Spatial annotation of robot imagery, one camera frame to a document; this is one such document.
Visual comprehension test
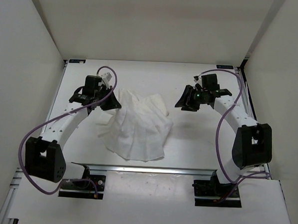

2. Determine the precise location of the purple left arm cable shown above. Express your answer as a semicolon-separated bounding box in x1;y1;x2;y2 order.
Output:
15;61;119;198

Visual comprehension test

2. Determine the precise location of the aluminium right frame rail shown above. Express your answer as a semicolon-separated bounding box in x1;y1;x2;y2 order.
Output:
230;59;272;178

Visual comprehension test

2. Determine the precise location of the aluminium front table rail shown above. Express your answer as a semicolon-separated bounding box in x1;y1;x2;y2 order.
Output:
70;161;271;181

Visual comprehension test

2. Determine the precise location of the aluminium left frame rail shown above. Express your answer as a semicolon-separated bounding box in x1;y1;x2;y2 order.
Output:
0;167;23;224

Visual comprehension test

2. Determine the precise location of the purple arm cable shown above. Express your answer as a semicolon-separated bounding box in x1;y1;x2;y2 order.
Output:
187;67;278;186
15;61;119;198

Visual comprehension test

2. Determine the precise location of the blue left corner label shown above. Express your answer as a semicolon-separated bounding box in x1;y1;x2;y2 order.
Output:
69;59;86;64

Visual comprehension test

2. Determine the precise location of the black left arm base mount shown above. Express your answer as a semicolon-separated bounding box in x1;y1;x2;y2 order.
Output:
58;166;107;200

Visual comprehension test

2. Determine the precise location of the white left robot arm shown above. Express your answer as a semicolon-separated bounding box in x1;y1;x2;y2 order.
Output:
24;73;121;189

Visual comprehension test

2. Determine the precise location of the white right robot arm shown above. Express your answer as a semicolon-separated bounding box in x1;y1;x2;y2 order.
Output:
175;71;272;196

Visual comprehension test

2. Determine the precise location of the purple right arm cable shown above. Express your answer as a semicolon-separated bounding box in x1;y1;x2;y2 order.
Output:
187;67;278;186

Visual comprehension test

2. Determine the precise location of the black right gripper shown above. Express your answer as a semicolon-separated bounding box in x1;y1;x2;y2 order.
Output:
175;84;208;112

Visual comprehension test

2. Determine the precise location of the blue right corner label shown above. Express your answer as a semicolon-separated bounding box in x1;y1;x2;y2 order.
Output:
216;65;234;70

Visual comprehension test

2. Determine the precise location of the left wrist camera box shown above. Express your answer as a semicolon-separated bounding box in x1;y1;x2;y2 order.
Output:
100;72;112;84

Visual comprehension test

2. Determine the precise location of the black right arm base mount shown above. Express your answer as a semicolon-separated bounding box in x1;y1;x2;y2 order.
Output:
192;172;242;208

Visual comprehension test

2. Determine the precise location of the blue corner label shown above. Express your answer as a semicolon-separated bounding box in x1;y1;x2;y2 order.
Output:
69;59;86;64
216;65;234;70

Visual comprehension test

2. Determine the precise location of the aluminium frame rail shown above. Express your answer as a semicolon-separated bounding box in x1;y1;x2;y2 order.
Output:
0;167;23;224
230;59;272;178

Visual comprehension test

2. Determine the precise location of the white pleated skirt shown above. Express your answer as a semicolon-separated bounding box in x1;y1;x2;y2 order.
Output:
96;89;173;162

